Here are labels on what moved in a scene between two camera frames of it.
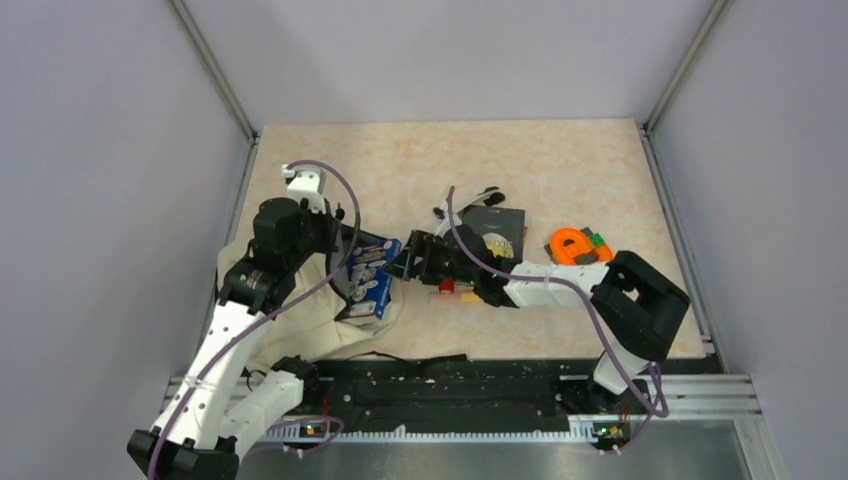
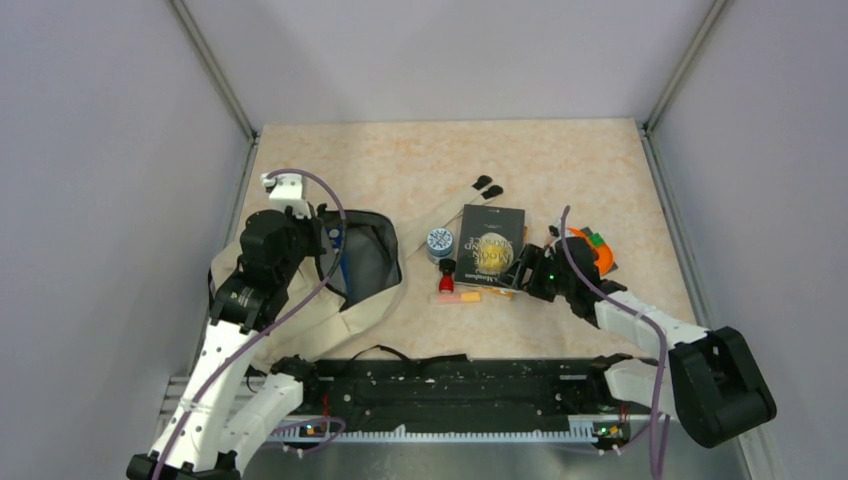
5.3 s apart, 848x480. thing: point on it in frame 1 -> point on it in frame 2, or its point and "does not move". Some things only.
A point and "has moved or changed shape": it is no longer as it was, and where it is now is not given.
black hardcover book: (502, 229) does not move
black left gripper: (330, 224) does not move
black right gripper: (422, 244) -> (534, 257)
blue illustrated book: (369, 286) has moved or changed shape
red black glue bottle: (447, 285) does not move
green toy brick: (596, 239) does not move
